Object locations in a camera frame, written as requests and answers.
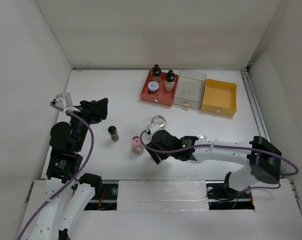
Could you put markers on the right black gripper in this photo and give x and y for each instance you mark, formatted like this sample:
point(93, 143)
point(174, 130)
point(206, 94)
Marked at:
point(154, 155)

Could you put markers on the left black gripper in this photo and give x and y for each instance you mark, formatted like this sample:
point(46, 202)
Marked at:
point(99, 106)

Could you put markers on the pink-cap spice bottle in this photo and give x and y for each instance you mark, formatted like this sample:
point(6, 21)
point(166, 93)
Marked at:
point(136, 145)

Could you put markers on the square glass jar beige grains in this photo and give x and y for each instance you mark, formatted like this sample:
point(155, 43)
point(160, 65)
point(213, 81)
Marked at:
point(159, 120)

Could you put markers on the round glass jar metal lid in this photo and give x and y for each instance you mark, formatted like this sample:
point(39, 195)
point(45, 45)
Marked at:
point(202, 137)

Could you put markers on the white-lid dark spice jar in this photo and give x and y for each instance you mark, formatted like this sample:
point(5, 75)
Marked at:
point(153, 87)

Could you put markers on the brown spice bottle black cap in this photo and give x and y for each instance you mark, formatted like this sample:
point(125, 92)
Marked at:
point(156, 74)

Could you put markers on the white powder bottle black cap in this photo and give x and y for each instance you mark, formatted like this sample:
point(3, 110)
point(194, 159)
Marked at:
point(169, 81)

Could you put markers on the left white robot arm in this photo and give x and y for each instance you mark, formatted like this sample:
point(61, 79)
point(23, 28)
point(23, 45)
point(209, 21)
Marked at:
point(66, 195)

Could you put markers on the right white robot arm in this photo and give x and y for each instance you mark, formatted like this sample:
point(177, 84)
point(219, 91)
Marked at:
point(235, 183)

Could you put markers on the small dark pepper bottle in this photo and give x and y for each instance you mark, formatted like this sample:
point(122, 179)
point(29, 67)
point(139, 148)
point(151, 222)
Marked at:
point(112, 130)

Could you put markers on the white foam front block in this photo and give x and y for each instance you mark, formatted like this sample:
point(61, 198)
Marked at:
point(187, 195)

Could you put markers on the orange-red plastic tray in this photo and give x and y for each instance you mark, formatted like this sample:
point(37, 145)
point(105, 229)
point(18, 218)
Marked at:
point(161, 97)

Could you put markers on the clear plastic tray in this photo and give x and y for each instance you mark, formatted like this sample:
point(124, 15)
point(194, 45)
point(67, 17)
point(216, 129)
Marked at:
point(190, 89)

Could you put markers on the yellow plastic tray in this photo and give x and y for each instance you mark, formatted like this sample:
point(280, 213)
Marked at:
point(219, 97)

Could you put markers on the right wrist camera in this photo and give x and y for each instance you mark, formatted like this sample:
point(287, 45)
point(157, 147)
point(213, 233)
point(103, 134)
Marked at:
point(153, 128)

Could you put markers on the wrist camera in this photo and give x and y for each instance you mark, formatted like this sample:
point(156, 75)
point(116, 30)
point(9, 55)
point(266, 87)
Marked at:
point(62, 102)
point(153, 128)

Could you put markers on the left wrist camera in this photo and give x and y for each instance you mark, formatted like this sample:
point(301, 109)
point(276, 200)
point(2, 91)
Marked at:
point(62, 102)

